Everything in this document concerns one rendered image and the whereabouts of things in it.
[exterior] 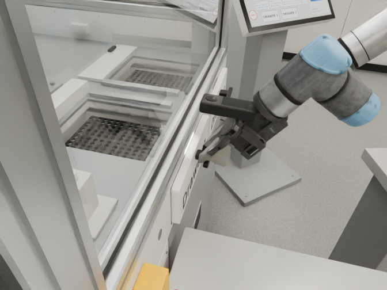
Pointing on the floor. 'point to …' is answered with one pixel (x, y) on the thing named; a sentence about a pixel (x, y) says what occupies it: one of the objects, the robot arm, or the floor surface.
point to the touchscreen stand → (257, 167)
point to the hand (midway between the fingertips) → (201, 152)
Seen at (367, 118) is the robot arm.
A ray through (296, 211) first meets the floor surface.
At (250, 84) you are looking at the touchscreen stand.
